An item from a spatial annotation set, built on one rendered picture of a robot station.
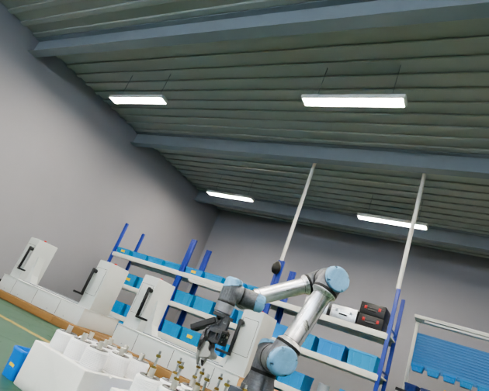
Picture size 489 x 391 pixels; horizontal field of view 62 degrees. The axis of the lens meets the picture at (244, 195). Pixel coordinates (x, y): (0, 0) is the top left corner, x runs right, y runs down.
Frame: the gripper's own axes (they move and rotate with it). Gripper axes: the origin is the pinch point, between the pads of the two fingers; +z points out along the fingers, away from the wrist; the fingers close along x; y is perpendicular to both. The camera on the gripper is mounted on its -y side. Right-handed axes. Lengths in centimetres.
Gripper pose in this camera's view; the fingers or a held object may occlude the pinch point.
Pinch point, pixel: (199, 361)
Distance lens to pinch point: 176.1
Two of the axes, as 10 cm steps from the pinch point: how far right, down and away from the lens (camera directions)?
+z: -3.5, 8.7, -3.4
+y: 8.4, 1.3, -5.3
